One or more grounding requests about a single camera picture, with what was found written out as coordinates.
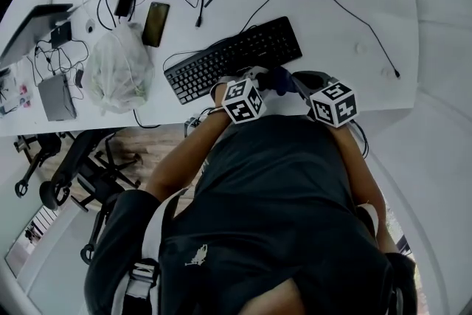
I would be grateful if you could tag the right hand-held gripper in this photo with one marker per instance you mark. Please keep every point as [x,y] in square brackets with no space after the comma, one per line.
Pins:
[333,105]

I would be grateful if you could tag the person's right forearm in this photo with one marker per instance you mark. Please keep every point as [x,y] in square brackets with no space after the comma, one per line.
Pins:
[365,180]

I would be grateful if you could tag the dark laptop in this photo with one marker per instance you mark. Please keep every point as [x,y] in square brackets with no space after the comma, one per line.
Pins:
[29,33]

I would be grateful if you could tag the black power adapter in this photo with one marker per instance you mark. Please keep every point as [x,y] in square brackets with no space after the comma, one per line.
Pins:
[79,78]

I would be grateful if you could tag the clear plastic bag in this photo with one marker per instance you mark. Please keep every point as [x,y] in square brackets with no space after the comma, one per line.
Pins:
[118,73]

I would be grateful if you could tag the black office chair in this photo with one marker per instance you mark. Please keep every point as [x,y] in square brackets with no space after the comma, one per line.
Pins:
[96,228]
[79,158]
[48,145]

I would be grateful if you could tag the grey metal box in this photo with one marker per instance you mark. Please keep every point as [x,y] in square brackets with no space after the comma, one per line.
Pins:
[55,99]

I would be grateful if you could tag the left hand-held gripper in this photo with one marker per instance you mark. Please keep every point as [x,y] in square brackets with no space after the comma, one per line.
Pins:
[242,102]

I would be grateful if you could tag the dark blue cloth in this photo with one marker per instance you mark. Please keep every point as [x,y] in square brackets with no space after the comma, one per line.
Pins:
[282,81]

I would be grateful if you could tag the person's left forearm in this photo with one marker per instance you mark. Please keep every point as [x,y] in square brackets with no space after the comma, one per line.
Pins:
[184,151]

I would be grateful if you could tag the black keyboard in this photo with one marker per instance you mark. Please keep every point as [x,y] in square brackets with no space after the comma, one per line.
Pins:
[228,55]

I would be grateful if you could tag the black smartphone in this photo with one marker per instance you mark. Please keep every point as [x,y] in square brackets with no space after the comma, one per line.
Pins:
[155,24]

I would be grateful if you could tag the small black box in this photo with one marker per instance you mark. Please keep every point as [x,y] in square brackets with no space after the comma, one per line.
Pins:
[60,34]

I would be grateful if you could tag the person's dark shirt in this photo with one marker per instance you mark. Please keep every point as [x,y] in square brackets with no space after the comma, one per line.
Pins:
[276,195]

